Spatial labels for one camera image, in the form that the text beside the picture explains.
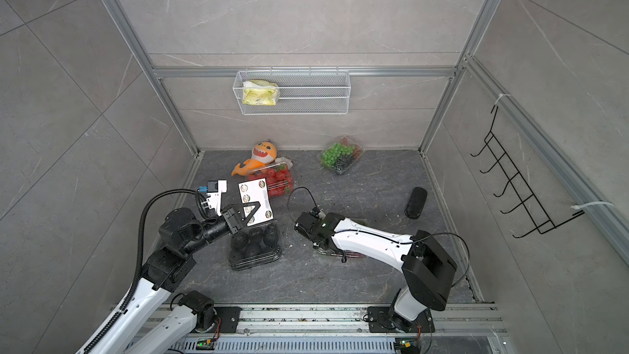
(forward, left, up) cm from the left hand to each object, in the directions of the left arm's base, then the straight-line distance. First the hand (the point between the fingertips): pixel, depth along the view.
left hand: (260, 203), depth 64 cm
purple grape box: (-14, -21, 0) cm, 26 cm away
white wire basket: (+55, -6, -2) cm, 56 cm away
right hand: (+1, -23, -24) cm, 33 cm away
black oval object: (+16, -56, -29) cm, 65 cm away
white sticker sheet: (+3, +1, +1) cm, 4 cm away
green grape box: (+42, -28, -26) cm, 56 cm away
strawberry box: (+29, +1, -27) cm, 40 cm away
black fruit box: (-1, +7, -27) cm, 27 cm away
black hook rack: (-9, -70, +2) cm, 71 cm away
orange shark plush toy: (+41, +9, -24) cm, 48 cm away
